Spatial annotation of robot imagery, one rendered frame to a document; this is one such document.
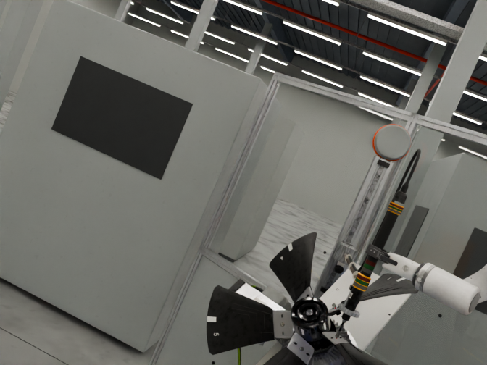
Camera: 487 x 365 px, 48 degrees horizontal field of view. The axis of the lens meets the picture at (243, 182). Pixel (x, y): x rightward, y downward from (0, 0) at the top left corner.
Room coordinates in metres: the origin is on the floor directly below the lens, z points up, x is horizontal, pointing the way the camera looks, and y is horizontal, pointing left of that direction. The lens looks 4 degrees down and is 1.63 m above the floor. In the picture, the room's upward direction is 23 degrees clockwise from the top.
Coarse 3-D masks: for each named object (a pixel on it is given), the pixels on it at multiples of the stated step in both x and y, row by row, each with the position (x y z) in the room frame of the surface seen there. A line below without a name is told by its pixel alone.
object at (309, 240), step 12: (300, 240) 1.96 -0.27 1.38; (312, 240) 1.92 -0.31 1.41; (288, 252) 1.97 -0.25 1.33; (300, 252) 1.92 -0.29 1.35; (312, 252) 1.88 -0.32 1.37; (276, 264) 1.99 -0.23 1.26; (288, 264) 1.93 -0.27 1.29; (300, 264) 1.88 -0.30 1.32; (288, 276) 1.91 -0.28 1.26; (300, 276) 1.85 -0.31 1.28; (288, 288) 1.88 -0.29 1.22; (300, 288) 1.83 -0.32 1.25
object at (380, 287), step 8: (376, 280) 1.87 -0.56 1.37; (384, 280) 1.83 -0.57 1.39; (392, 280) 1.80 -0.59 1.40; (400, 280) 1.78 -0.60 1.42; (408, 280) 1.76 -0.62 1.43; (368, 288) 1.82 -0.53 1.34; (376, 288) 1.76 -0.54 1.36; (384, 288) 1.74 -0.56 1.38; (392, 288) 1.73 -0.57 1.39; (400, 288) 1.72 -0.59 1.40; (408, 288) 1.70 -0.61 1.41; (368, 296) 1.71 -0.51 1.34; (376, 296) 1.69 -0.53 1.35; (384, 296) 1.69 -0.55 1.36
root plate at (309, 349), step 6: (294, 336) 1.66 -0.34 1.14; (300, 336) 1.67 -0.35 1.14; (300, 342) 1.66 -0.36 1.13; (306, 342) 1.67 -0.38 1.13; (288, 348) 1.62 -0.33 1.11; (294, 348) 1.64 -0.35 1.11; (306, 348) 1.66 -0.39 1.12; (312, 348) 1.67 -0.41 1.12; (300, 354) 1.64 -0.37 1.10; (306, 354) 1.65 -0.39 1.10; (306, 360) 1.64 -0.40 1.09
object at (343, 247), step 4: (340, 244) 2.26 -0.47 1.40; (344, 244) 2.27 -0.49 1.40; (348, 244) 2.32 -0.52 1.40; (336, 248) 2.31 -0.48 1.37; (340, 248) 2.23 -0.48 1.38; (344, 248) 2.23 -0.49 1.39; (348, 248) 2.23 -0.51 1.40; (352, 248) 2.24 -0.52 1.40; (336, 252) 2.26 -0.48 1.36; (340, 252) 2.23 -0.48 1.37; (344, 252) 2.23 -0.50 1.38; (352, 252) 2.22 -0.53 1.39; (356, 252) 2.22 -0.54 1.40; (336, 256) 2.23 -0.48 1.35; (340, 256) 2.23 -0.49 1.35; (352, 256) 2.22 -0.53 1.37; (336, 260) 2.23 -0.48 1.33; (340, 260) 2.23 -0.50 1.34; (344, 260) 2.23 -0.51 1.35; (352, 260) 2.22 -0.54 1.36
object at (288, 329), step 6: (276, 312) 1.74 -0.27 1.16; (282, 312) 1.74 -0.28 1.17; (288, 312) 1.73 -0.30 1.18; (276, 318) 1.74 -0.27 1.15; (282, 318) 1.74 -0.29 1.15; (288, 318) 1.73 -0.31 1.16; (276, 324) 1.74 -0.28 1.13; (288, 324) 1.73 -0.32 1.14; (276, 330) 1.74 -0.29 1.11; (282, 330) 1.73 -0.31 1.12; (288, 330) 1.73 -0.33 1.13; (276, 336) 1.74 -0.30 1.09; (282, 336) 1.73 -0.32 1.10; (288, 336) 1.73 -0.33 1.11
